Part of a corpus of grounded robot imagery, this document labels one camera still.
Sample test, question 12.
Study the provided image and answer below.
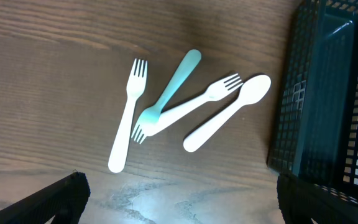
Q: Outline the white thick-handled spoon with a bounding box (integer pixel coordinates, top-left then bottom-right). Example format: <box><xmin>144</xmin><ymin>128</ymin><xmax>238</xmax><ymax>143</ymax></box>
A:
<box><xmin>183</xmin><ymin>75</ymin><xmax>272</xmax><ymax>152</ymax></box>

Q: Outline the mint green plastic fork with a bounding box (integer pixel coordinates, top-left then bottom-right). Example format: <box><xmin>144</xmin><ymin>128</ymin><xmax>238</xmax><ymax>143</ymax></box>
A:
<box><xmin>131</xmin><ymin>49</ymin><xmax>201</xmax><ymax>144</ymax></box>

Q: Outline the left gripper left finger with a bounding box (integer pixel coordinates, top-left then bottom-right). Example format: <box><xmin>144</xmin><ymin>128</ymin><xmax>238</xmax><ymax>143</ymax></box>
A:
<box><xmin>0</xmin><ymin>172</ymin><xmax>91</xmax><ymax>223</ymax></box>

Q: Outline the black plastic basket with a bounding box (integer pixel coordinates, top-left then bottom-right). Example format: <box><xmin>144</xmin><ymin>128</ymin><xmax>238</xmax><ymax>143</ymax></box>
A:
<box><xmin>267</xmin><ymin>0</ymin><xmax>358</xmax><ymax>205</ymax></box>

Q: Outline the white plastic fork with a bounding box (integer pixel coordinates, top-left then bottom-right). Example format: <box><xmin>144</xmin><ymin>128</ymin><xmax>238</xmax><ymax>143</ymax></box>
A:
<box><xmin>108</xmin><ymin>58</ymin><xmax>148</xmax><ymax>174</ymax></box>
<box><xmin>140</xmin><ymin>73</ymin><xmax>242</xmax><ymax>137</ymax></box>

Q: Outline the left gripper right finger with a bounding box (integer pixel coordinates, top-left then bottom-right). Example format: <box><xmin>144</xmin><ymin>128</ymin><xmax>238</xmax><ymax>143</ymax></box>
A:
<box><xmin>277</xmin><ymin>173</ymin><xmax>358</xmax><ymax>224</ymax></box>

